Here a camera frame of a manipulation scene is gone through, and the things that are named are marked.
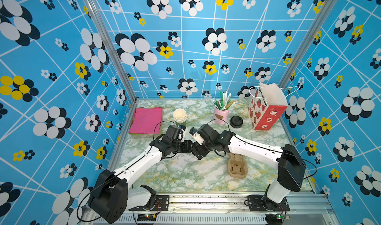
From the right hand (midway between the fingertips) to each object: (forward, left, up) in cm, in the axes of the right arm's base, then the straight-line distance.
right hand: (199, 146), depth 82 cm
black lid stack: (+23, -26, -7) cm, 35 cm away
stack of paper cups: (+22, +13, +1) cm, 25 cm away
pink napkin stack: (+24, +39, -8) cm, 46 cm away
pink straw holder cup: (+23, -15, -1) cm, 28 cm away
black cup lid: (-7, 0, +8) cm, 10 cm away
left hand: (0, +3, 0) cm, 3 cm away
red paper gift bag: (+18, -38, +13) cm, 45 cm away
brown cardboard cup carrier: (-8, -21, -8) cm, 24 cm away
